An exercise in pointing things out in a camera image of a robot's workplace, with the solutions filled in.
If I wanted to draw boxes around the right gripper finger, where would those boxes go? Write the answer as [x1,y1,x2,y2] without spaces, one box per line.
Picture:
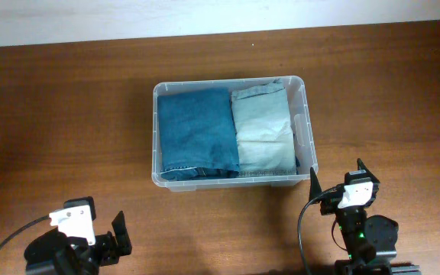
[309,167,322,202]
[357,158,373,178]

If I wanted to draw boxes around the blue garment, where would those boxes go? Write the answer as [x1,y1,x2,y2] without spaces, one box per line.
[295,156,300,175]

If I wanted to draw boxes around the light grey jeans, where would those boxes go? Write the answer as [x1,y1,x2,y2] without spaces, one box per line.
[231,79,296,177]

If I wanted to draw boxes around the dark blue jeans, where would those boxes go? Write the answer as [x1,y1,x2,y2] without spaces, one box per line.
[157,88,240,181]

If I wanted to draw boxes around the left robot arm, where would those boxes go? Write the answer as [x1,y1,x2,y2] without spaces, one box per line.
[24,196,132,275]

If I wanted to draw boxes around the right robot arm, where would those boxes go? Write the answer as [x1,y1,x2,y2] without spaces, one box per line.
[307,159,399,274]

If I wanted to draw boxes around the clear plastic storage bin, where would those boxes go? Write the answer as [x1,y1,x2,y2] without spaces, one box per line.
[151,76,319,192]

